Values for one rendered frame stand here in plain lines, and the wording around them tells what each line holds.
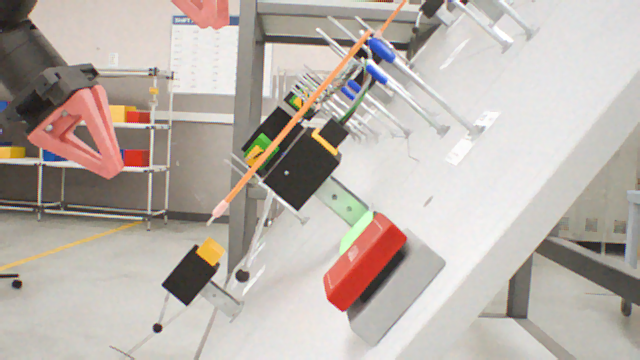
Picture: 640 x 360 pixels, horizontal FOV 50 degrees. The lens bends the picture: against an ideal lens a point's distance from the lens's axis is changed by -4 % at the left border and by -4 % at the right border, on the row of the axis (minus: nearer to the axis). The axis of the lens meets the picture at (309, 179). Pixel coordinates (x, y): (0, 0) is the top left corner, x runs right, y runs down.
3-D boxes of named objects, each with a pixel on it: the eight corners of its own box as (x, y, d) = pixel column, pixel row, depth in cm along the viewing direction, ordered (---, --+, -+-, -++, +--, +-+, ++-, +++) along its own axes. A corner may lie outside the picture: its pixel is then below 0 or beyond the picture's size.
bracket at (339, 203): (356, 222, 65) (314, 187, 65) (373, 203, 65) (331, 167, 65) (354, 236, 61) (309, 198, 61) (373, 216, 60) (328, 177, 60)
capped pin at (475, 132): (468, 144, 49) (350, 42, 48) (480, 128, 49) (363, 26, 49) (477, 141, 48) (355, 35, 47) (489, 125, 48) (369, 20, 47)
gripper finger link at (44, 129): (157, 142, 67) (94, 66, 66) (133, 155, 60) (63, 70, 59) (107, 186, 69) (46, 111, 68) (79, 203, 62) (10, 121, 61)
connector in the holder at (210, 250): (216, 261, 94) (199, 247, 94) (225, 249, 94) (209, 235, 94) (213, 266, 90) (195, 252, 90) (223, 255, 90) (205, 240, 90)
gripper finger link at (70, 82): (152, 145, 66) (88, 67, 65) (127, 158, 59) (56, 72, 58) (102, 189, 67) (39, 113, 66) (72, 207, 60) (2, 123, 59)
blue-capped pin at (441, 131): (438, 138, 60) (360, 71, 60) (449, 125, 60) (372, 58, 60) (439, 141, 59) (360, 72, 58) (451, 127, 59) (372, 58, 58)
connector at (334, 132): (317, 167, 64) (299, 153, 64) (352, 126, 63) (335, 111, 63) (314, 174, 61) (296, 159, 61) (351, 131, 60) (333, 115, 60)
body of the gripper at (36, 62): (105, 77, 67) (56, 18, 66) (60, 85, 57) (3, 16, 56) (58, 120, 68) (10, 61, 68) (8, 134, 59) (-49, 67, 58)
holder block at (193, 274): (195, 357, 95) (138, 311, 94) (253, 290, 95) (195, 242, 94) (191, 369, 90) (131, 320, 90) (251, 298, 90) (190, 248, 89)
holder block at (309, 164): (302, 200, 65) (268, 172, 65) (342, 154, 64) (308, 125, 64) (297, 212, 61) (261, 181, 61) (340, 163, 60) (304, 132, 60)
